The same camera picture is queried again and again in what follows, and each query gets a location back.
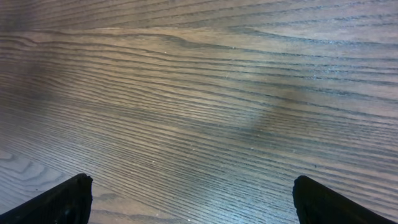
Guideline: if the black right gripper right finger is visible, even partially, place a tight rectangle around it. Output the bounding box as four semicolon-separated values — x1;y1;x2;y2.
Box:
292;175;396;224

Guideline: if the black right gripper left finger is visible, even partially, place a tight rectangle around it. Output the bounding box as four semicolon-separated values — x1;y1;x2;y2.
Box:
1;173;93;224

